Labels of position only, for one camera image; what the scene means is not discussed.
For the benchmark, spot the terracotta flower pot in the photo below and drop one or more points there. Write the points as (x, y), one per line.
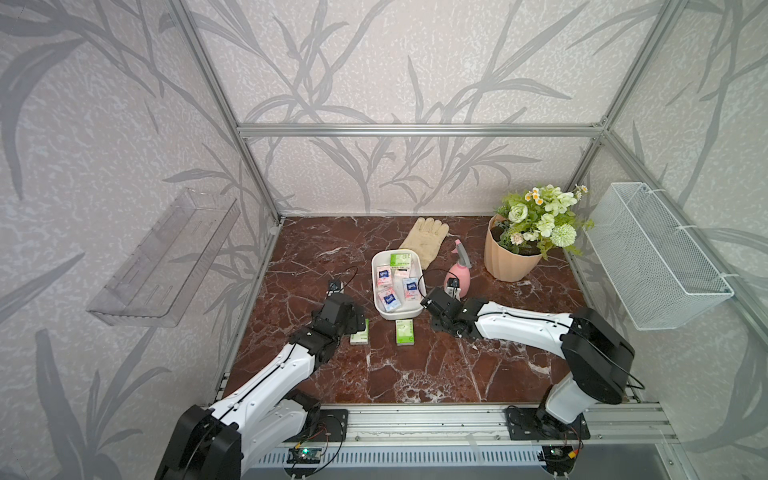
(502, 264)

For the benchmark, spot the white wire basket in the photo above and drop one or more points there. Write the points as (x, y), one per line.
(660, 273)

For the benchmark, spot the pink blue Tempo pack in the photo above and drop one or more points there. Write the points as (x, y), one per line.
(389, 300)

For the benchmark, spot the pink Tempo pack right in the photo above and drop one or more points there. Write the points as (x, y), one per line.
(411, 288)

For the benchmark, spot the right controller board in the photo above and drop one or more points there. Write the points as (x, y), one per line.
(551, 454)

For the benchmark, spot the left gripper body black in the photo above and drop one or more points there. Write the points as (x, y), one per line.
(350, 325)

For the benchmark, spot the clear acrylic wall shelf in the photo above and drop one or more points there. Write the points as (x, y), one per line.
(157, 283)

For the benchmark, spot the pink Tempo tissue pack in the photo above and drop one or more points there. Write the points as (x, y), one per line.
(384, 278)

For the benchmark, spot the beige work glove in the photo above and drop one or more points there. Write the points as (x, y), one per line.
(425, 239)

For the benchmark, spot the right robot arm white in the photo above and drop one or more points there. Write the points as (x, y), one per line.
(599, 359)

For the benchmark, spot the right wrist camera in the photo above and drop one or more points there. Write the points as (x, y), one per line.
(452, 287)

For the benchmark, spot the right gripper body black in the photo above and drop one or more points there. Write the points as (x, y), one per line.
(440, 327)

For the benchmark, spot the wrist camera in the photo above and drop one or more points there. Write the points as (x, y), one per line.
(335, 286)
(452, 287)

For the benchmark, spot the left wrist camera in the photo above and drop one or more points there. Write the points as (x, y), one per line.
(335, 286)

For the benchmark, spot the left controller board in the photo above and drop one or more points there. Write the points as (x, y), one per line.
(311, 456)

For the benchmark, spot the controller board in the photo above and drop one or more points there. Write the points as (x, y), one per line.
(311, 456)
(551, 454)

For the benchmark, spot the artificial green white flowers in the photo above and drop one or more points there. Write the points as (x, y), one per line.
(540, 220)

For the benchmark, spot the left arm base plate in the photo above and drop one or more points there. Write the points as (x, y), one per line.
(321, 422)

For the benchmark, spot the pink spray bottle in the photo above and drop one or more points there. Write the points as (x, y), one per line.
(461, 268)

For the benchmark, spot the green tissue pack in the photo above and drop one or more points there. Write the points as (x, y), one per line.
(361, 337)
(401, 260)
(404, 332)

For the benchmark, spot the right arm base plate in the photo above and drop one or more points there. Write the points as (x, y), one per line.
(535, 424)

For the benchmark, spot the aluminium front rail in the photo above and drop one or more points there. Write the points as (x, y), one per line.
(485, 424)

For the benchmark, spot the white plastic storage box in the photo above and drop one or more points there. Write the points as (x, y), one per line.
(409, 309)

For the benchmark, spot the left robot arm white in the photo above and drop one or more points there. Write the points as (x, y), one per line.
(229, 437)

